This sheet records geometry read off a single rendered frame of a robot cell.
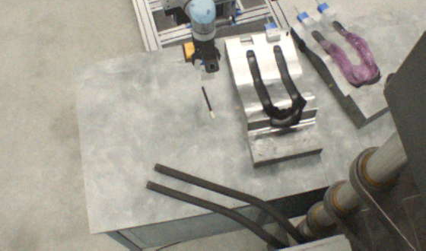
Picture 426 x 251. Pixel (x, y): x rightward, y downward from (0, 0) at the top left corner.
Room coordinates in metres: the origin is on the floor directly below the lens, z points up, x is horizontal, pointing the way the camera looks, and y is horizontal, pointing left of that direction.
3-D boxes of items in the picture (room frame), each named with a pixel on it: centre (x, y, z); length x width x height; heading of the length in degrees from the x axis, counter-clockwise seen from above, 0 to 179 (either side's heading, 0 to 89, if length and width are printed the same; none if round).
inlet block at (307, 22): (1.11, -0.38, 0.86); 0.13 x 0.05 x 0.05; 28
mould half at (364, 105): (0.90, -0.56, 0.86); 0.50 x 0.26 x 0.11; 28
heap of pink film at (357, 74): (0.90, -0.55, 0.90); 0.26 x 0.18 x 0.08; 28
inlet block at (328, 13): (1.16, -0.48, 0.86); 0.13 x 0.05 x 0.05; 28
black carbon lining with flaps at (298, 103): (0.77, -0.23, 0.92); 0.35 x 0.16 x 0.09; 10
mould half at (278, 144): (0.75, -0.22, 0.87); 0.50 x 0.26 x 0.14; 10
